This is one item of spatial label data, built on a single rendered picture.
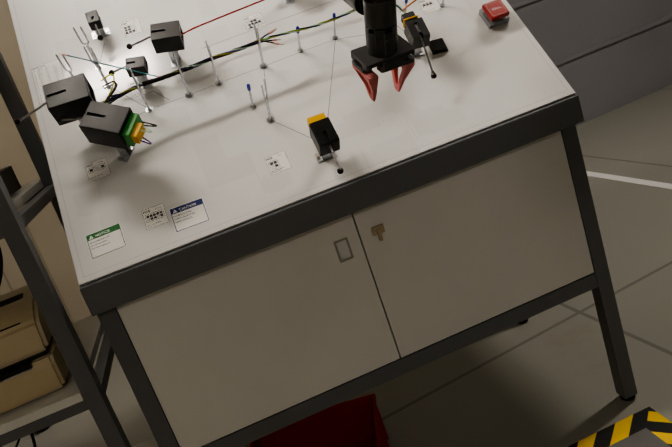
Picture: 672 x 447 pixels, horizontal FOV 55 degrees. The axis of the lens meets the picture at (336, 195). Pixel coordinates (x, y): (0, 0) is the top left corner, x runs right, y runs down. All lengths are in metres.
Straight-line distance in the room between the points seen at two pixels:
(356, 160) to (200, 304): 0.47
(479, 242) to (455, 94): 0.36
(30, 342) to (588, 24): 4.06
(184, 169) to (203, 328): 0.35
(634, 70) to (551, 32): 0.76
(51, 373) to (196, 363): 0.30
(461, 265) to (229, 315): 0.56
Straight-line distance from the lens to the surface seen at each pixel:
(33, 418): 1.53
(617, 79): 4.95
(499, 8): 1.69
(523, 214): 1.62
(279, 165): 1.43
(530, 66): 1.63
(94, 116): 1.42
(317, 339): 1.53
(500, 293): 1.65
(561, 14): 4.65
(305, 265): 1.46
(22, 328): 1.54
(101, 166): 1.53
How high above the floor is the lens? 1.21
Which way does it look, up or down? 15 degrees down
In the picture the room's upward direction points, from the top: 19 degrees counter-clockwise
